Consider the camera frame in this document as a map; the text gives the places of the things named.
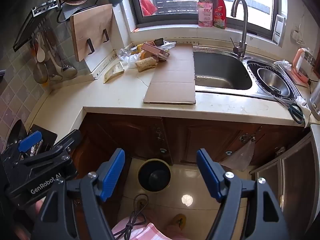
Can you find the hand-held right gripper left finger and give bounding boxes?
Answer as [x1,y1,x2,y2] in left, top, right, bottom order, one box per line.
[30,148,125,240]

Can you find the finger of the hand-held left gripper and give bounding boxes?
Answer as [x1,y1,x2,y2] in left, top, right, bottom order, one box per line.
[5,130,42,153]
[53,129,83,156]

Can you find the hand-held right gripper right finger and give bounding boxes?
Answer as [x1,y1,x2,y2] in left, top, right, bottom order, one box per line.
[196,148,293,240]

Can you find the orange white paper snack packet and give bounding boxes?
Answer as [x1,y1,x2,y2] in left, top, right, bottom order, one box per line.
[103,62,125,84]

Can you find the black frying pan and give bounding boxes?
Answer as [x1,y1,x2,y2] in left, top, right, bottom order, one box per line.
[5,119,28,147]

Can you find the black plastic tray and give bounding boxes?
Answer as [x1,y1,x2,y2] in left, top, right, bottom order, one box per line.
[26,124,58,155]

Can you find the clear hanging plastic bag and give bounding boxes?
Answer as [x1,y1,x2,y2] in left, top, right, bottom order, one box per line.
[221,140,255,172]

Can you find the steel strainer ladle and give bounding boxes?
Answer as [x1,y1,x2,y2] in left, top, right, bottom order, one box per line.
[33,62,49,84]

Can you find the pink pyjama trousers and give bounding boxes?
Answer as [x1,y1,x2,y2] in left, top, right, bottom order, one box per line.
[111,217,190,240]

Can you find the steel soup ladle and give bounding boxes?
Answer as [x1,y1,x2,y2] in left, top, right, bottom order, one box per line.
[59,54,78,79]

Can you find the grey metal cabinet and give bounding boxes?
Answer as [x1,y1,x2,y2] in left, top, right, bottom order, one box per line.
[250,130,320,240]

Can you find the white rice spoon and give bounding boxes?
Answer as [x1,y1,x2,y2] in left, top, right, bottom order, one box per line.
[36,32,47,63]

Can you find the brown cardboard sheet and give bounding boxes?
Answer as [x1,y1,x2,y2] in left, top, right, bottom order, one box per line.
[143,44,197,104]

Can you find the stainless steel double sink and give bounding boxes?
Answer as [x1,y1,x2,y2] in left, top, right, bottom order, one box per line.
[192,45,304,103]

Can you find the loofah sponge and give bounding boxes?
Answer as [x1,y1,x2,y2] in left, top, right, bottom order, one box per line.
[135,57,158,72]

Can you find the black mesh shelf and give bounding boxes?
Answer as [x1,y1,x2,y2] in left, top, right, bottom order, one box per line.
[12,15,48,53]

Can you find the wooden cutting board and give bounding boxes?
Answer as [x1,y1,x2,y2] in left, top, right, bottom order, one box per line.
[69,4,113,62]

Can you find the steel bowl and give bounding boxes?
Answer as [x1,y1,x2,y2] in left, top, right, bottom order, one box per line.
[257,67,291,98]

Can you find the black sink drain basket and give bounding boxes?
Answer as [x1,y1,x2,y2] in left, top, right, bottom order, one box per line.
[247,60,302,101]

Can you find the white cloth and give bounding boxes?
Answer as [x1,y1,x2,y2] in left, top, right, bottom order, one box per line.
[295,96,312,113]

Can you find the pink box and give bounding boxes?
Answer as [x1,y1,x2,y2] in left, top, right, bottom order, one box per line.
[141,42,170,62]

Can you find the steel electric kettle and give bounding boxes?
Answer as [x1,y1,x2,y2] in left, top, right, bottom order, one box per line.
[309,80,320,121]

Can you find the steel gooseneck faucet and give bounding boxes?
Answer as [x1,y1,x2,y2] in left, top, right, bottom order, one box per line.
[230,0,248,57]

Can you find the white plastic bag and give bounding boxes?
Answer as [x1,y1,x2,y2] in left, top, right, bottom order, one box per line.
[274,59,292,72]

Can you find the pink glass jug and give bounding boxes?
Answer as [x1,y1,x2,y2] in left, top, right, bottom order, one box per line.
[291,47,316,84]

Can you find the red cloth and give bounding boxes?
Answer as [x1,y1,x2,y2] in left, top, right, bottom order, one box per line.
[139,0,157,16]

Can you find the pink soap pump bottle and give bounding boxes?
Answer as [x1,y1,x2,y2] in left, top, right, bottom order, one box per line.
[197,0,213,27]

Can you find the red spray bottle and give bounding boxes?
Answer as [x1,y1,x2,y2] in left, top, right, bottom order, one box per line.
[212,0,227,29]

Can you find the black cable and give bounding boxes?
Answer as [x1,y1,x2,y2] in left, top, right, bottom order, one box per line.
[114,194,149,240]

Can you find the black handled scissors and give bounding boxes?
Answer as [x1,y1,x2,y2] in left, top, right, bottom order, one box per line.
[287,102,304,125]

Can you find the black wire pot rack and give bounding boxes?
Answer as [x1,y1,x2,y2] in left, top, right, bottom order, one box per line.
[55,0,102,23]

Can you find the steel hook rail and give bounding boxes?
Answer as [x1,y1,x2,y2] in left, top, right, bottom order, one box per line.
[31,0,63,18]

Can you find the grey window frame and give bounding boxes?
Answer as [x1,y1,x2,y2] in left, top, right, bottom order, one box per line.
[124,0,288,40]

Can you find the white wall socket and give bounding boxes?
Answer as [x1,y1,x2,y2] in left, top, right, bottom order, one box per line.
[292,30,304,43]

